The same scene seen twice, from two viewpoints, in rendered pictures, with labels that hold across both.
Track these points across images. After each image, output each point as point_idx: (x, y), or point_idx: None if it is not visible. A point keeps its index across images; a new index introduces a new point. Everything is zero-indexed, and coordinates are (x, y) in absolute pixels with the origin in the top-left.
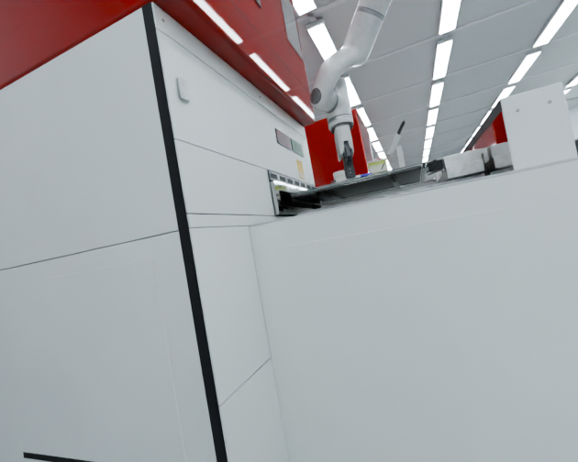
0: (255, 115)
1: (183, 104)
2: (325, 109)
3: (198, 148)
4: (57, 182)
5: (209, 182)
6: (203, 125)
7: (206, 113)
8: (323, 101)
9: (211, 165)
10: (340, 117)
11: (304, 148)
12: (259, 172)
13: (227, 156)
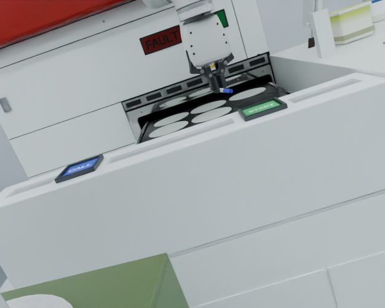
0: (96, 52)
1: (8, 113)
2: (162, 7)
3: (27, 134)
4: None
5: (42, 153)
6: (28, 115)
7: (30, 103)
8: (146, 5)
9: (41, 140)
10: (178, 14)
11: (235, 6)
12: (106, 113)
13: (59, 122)
